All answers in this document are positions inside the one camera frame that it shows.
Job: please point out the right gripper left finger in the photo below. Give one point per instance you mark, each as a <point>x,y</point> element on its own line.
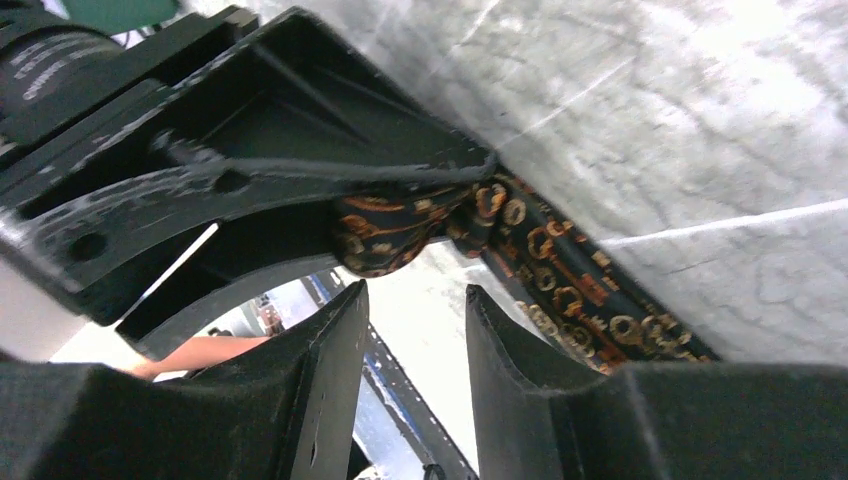
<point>283,410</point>

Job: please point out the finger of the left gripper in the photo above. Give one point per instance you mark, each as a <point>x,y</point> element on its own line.
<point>289,114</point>
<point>231,268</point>

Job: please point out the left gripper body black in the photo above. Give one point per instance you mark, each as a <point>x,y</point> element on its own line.
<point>56,72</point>

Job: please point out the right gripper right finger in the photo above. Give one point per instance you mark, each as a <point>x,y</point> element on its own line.
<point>539,414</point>

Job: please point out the brown patterned necktie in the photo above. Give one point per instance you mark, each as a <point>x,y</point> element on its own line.
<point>569,288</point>

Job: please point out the person forearm in background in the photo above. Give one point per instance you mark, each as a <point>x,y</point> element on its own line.
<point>195,354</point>

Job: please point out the green open tray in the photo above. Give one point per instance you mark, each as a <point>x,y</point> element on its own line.
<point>118,16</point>

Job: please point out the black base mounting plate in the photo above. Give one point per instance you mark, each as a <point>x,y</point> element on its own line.
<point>396,435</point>

